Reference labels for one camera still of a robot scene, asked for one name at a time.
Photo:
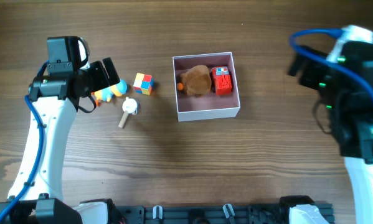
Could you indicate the white pink-lined box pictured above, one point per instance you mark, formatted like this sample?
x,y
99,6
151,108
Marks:
x,y
210,106

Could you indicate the white wooden rattle drum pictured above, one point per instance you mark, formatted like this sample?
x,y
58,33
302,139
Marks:
x,y
129,106

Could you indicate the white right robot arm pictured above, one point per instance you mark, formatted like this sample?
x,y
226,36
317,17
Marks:
x,y
360,173

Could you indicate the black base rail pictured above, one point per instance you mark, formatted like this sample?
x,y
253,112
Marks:
x,y
247,214

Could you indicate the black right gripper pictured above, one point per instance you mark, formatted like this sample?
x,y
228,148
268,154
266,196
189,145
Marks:
x,y
311,65

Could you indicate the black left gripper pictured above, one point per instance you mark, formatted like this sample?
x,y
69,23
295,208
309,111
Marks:
x,y
98,67

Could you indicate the red toy fire truck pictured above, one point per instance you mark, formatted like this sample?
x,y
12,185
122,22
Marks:
x,y
222,80

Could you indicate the brown plush toy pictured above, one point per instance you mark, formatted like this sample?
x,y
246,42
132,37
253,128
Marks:
x,y
196,81

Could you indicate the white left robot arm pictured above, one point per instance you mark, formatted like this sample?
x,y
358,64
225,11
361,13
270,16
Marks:
x,y
36,195

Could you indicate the colourful two-by-two cube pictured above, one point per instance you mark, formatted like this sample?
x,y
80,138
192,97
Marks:
x,y
143,84

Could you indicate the yellow blue duck toy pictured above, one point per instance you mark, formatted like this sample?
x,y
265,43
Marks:
x,y
108,93

